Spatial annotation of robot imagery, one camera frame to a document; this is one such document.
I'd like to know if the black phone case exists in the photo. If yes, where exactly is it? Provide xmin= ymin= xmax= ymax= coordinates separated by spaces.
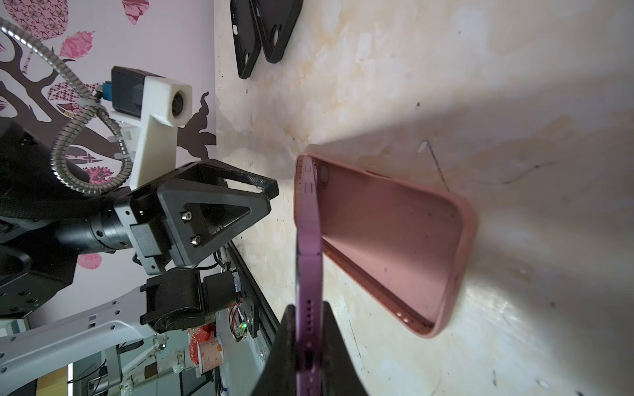
xmin=250 ymin=0 xmax=303 ymax=64
xmin=229 ymin=0 xmax=262 ymax=79

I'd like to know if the black base frame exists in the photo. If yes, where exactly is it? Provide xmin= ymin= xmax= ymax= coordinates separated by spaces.
xmin=220 ymin=242 xmax=279 ymax=348

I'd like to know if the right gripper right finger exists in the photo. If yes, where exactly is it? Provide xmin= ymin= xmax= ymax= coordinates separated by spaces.
xmin=321 ymin=302 xmax=368 ymax=396

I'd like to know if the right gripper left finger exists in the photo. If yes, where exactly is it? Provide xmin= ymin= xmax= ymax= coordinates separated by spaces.
xmin=251 ymin=305 xmax=298 ymax=396

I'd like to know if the left metal flexible conduit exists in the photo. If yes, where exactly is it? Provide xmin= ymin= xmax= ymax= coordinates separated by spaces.
xmin=1 ymin=19 xmax=133 ymax=196

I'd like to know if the purple smartphone black screen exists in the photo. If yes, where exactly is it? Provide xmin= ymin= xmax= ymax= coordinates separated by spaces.
xmin=294 ymin=154 xmax=323 ymax=395

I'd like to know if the black phone case leftmost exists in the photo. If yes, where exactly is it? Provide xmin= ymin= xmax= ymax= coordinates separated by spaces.
xmin=229 ymin=0 xmax=262 ymax=79

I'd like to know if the pink phone case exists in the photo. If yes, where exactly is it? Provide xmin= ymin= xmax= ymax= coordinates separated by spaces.
xmin=297 ymin=153 xmax=478 ymax=338

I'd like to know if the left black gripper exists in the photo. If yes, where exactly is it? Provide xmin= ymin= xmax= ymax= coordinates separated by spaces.
xmin=112 ymin=159 xmax=279 ymax=275

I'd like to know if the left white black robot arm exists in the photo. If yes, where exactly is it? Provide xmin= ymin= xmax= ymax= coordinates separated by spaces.
xmin=1 ymin=119 xmax=279 ymax=394

